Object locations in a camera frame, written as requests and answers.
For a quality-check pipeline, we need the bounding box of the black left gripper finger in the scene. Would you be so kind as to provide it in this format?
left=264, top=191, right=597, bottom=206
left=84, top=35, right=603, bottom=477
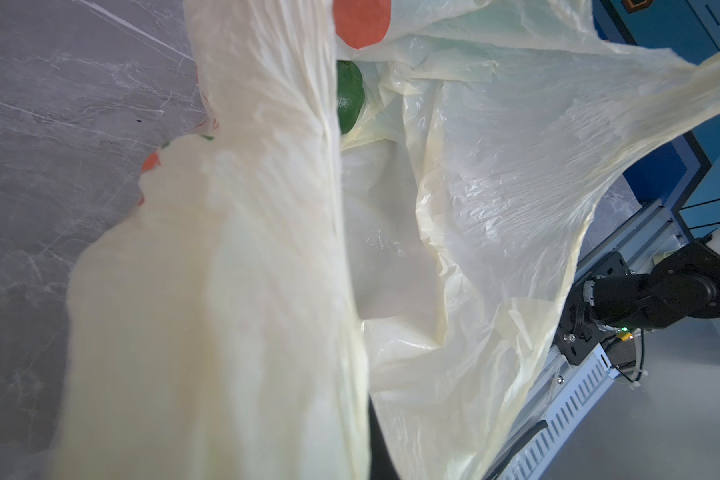
left=368, top=400, right=399, bottom=480

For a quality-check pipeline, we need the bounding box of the yellowish translucent plastic bag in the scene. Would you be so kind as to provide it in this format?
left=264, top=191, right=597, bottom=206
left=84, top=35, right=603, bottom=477
left=49, top=1, right=720, bottom=479

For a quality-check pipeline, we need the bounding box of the green lime fruit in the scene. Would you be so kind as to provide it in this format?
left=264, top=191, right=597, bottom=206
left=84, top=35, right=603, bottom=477
left=337, top=60, right=365, bottom=135

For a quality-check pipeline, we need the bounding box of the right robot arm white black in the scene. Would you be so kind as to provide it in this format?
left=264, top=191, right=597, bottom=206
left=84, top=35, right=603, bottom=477
left=577, top=228, right=720, bottom=329

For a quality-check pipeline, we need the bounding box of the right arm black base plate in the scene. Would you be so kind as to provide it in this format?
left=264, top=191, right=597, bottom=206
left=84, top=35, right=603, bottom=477
left=554, top=252, right=629, bottom=366

